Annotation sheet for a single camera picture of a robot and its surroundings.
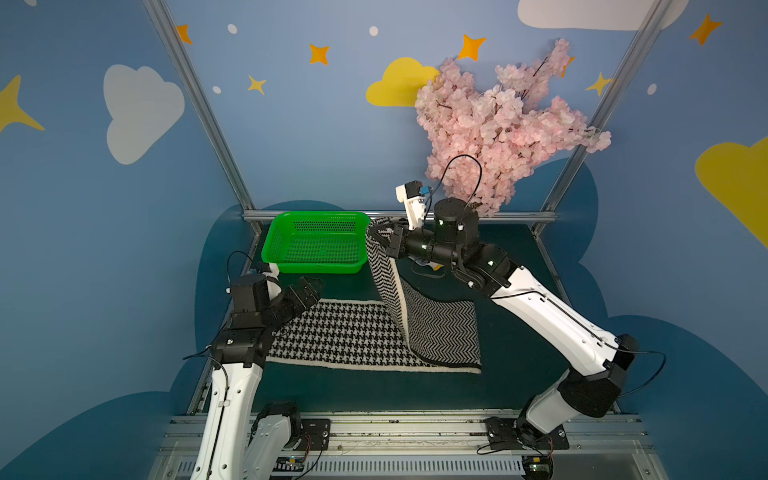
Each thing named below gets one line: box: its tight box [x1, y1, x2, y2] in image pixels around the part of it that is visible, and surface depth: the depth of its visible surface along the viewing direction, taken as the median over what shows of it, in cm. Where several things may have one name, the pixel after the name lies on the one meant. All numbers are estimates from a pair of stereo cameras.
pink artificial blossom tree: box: [415, 38, 612, 217], surface depth 74 cm
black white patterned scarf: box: [266, 219, 482, 374], surface depth 90 cm
